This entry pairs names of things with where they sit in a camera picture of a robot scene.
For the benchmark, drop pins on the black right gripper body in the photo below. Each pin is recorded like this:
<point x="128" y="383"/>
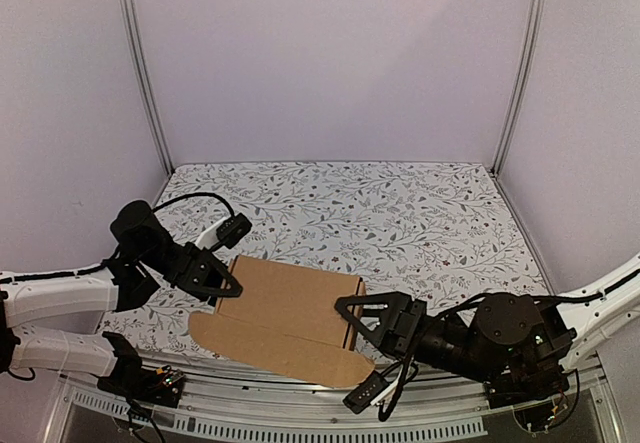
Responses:
<point x="412" y="332"/>

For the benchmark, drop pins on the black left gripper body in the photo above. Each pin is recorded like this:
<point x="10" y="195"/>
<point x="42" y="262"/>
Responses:
<point x="177" y="270"/>

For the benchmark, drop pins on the brown cardboard box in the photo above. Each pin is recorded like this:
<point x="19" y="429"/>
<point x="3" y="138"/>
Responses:
<point x="285" y="322"/>

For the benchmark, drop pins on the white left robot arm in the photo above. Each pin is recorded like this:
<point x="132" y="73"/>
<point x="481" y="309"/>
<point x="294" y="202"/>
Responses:
<point x="118" y="284"/>

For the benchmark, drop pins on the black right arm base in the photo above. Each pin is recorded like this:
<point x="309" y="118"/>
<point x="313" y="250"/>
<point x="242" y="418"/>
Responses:
<point x="512" y="388"/>

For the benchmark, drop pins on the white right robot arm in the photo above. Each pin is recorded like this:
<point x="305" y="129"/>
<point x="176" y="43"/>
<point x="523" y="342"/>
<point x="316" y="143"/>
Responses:
<point x="575" y="323"/>

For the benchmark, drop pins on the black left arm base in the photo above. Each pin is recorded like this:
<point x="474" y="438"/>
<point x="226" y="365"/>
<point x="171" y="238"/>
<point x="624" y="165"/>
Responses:
<point x="162" y="386"/>

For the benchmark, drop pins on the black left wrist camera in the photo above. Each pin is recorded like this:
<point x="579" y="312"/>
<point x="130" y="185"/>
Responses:
<point x="141" y="237"/>

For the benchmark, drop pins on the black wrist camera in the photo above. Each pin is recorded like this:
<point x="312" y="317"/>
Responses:
<point x="502" y="337"/>
<point x="141" y="237"/>

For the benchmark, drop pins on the aluminium front table rail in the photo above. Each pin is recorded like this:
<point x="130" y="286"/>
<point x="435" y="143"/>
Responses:
<point x="224" y="401"/>

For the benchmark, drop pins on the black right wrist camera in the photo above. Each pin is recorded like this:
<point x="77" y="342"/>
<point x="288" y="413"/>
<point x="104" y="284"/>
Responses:
<point x="502" y="337"/>

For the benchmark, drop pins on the left aluminium frame post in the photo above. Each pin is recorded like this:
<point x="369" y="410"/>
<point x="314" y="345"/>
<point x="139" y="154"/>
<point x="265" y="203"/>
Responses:
<point x="141" y="72"/>

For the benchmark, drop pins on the aluminium frame post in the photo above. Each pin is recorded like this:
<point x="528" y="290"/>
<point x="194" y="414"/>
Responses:
<point x="525" y="63"/>
<point x="141" y="72"/>

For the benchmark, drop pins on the right aluminium frame post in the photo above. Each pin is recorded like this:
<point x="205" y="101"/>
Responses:
<point x="525" y="63"/>

